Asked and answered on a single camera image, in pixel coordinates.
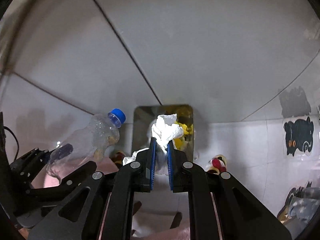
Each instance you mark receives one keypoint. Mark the steel trash bin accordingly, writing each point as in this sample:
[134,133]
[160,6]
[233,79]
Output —
[141,125]

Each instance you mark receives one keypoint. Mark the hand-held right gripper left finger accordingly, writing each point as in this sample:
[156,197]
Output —
[152,165]

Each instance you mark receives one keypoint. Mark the black cat sticker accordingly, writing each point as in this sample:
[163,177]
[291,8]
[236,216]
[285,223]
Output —
[298,132]

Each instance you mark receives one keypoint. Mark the clear plastic bottle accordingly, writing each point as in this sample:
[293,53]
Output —
[100,135]

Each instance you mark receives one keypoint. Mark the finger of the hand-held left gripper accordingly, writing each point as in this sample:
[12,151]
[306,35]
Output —
[37,155]
[70,182]

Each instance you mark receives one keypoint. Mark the grey cloth bundle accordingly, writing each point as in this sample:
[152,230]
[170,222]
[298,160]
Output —
[302,202]

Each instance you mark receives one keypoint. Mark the white paper tissue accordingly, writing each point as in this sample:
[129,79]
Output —
[165,130]

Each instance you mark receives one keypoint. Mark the red yellow slipper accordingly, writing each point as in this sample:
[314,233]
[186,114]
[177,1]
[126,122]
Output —
[217,163]
[118,157]

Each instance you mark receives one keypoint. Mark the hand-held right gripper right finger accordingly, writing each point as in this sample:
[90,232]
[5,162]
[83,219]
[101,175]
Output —
[170,165]

